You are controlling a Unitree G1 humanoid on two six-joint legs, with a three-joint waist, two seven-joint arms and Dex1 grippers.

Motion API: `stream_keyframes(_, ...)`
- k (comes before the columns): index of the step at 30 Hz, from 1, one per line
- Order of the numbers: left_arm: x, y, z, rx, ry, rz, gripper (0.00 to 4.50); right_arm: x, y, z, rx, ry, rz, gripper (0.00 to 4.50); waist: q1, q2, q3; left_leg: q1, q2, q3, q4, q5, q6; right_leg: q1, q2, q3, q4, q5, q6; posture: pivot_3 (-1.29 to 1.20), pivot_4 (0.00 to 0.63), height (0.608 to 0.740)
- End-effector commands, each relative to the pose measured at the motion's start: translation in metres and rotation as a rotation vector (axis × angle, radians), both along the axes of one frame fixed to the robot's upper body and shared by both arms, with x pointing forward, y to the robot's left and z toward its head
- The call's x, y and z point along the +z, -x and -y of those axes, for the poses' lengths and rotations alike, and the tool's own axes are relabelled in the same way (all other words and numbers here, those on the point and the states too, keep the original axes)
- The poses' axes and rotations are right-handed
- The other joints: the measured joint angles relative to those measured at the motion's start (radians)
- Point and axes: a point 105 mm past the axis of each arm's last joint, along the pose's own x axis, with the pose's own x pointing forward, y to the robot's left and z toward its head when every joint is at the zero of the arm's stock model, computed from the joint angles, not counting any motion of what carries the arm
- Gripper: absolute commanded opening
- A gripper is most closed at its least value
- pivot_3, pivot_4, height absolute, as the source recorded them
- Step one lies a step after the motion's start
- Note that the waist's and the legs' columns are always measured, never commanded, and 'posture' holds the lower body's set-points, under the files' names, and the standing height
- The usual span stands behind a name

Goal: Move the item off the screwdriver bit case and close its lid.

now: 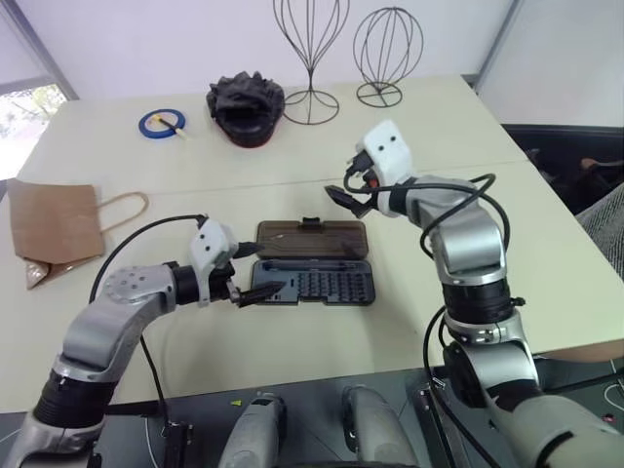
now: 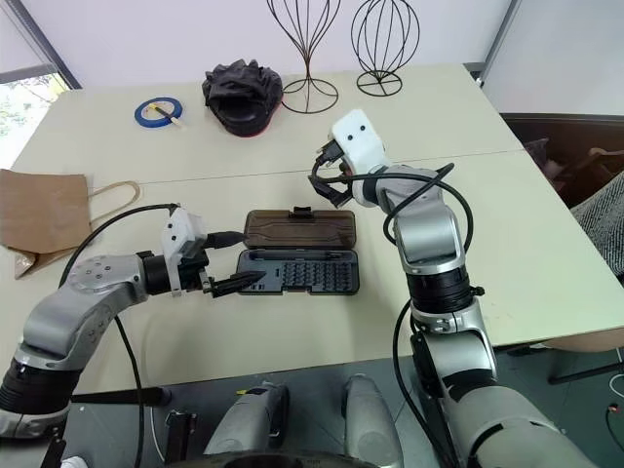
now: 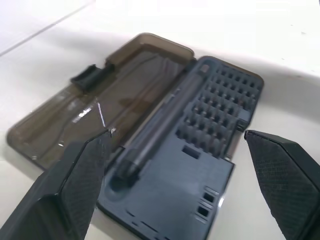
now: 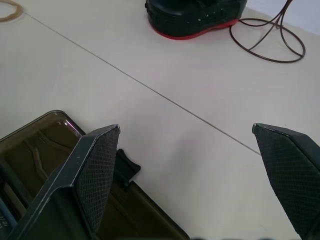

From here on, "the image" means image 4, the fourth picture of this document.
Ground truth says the tan rubber band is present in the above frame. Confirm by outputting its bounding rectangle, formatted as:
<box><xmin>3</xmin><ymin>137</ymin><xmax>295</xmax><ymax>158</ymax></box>
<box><xmin>0</xmin><ymin>0</ymin><xmax>24</xmax><ymax>22</ymax></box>

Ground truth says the brown wire stand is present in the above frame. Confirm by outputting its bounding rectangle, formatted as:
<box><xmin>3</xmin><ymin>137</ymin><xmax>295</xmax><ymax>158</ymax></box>
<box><xmin>229</xmin><ymin>0</ymin><xmax>307</xmax><ymax>63</ymax></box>

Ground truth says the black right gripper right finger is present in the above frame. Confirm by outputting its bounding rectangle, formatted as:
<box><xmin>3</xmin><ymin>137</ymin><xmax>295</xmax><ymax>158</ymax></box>
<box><xmin>251</xmin><ymin>123</ymin><xmax>320</xmax><ymax>240</ymax></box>

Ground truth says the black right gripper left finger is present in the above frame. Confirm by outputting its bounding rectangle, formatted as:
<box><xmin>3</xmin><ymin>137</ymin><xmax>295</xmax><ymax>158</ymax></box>
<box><xmin>4</xmin><ymin>124</ymin><xmax>121</xmax><ymax>240</ymax></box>

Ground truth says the smoky transparent bit case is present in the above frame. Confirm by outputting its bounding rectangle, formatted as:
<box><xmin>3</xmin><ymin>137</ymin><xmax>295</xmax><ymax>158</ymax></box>
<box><xmin>0</xmin><ymin>109</ymin><xmax>192</xmax><ymax>240</ymax></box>

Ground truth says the black shoe with red sole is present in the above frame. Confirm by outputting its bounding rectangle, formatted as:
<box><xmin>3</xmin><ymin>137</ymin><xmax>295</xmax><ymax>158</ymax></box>
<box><xmin>144</xmin><ymin>0</ymin><xmax>249</xmax><ymax>41</ymax></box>

